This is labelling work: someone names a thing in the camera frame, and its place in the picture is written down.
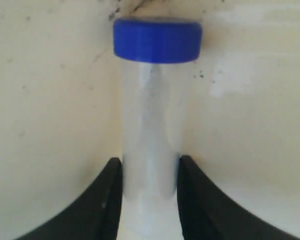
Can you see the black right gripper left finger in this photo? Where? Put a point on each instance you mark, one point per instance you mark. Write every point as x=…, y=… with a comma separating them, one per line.
x=94, y=215

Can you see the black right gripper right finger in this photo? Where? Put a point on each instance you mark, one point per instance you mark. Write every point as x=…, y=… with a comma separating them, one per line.
x=242, y=212

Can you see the blue-capped tube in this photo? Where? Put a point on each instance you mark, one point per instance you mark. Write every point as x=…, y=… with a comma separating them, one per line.
x=157, y=54

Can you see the cream plastic bin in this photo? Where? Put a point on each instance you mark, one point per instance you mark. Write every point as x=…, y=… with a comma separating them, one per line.
x=59, y=102

